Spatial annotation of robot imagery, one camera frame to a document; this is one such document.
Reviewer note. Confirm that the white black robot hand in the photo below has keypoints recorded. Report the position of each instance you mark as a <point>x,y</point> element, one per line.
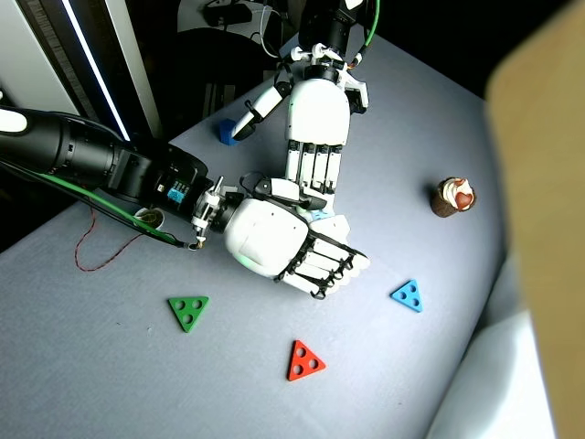
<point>317,110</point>
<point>265,233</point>

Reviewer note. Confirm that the blue cube block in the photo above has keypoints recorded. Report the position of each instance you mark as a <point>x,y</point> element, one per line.
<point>225,132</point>

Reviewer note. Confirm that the green triangle block with holes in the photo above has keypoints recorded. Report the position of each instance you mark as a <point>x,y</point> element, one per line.
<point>186,311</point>

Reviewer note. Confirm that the small white cup with soup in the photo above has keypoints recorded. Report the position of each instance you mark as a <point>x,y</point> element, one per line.
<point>153,217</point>

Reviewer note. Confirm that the black device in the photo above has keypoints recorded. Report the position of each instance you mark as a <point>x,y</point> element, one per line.
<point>228,13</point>

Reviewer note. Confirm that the red triangle block with holes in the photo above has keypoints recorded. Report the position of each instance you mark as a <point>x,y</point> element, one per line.
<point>304,363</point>

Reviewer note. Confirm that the blue triangle block with holes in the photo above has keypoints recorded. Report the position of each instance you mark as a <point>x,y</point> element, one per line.
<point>409,297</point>

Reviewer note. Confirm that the grey table cloth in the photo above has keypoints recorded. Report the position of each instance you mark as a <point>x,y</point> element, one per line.
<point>228,388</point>

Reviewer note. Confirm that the toy cupcake with white cream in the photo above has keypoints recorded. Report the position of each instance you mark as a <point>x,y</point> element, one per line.
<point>450,201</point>

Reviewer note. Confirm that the white cabinet with light strip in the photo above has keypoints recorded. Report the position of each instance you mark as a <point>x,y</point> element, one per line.
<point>132,68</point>

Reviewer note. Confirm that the tan board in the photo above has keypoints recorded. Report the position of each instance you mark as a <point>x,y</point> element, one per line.
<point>548,183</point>

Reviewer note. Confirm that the white backdrop sheet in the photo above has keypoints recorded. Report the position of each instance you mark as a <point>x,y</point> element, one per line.
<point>493,388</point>

